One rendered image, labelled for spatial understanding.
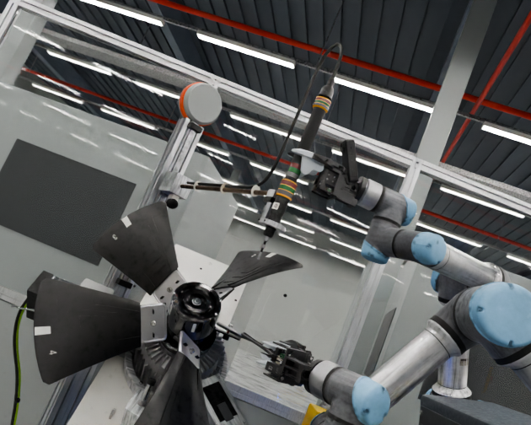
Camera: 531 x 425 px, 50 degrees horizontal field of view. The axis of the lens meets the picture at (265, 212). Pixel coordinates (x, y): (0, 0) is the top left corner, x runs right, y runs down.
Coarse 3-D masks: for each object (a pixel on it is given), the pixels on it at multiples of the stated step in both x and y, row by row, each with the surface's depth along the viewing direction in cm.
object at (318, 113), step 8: (312, 112) 147; (320, 112) 146; (312, 120) 146; (320, 120) 147; (312, 128) 146; (304, 136) 145; (312, 136) 145; (304, 144) 145; (296, 160) 144; (296, 168) 143; (288, 176) 143
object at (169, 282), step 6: (174, 276) 142; (180, 276) 141; (168, 282) 142; (174, 282) 142; (180, 282) 141; (162, 288) 142; (174, 288) 141; (156, 294) 143; (162, 294) 142; (168, 294) 141; (162, 300) 142; (168, 300) 141; (168, 306) 140
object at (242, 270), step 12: (240, 252) 167; (252, 252) 165; (264, 252) 163; (240, 264) 159; (252, 264) 156; (264, 264) 155; (276, 264) 154; (288, 264) 154; (300, 264) 155; (228, 276) 153; (240, 276) 149; (252, 276) 148; (264, 276) 147; (216, 288) 147
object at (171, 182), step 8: (168, 176) 194; (176, 176) 189; (184, 176) 191; (168, 184) 191; (176, 184) 190; (184, 184) 191; (160, 192) 196; (168, 192) 193; (176, 192) 190; (184, 192) 191
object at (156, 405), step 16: (176, 368) 121; (192, 368) 127; (160, 384) 116; (176, 384) 119; (192, 384) 124; (160, 400) 114; (176, 400) 117; (192, 400) 121; (144, 416) 109; (160, 416) 112; (176, 416) 115; (192, 416) 119
